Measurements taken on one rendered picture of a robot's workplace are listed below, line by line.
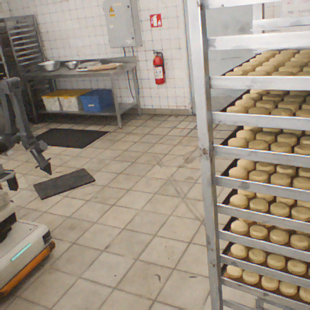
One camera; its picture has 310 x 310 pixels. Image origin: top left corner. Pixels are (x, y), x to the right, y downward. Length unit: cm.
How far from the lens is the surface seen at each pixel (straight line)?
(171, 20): 545
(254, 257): 111
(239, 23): 515
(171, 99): 568
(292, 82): 80
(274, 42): 80
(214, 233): 102
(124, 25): 559
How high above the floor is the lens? 169
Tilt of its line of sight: 23 degrees down
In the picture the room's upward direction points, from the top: 8 degrees counter-clockwise
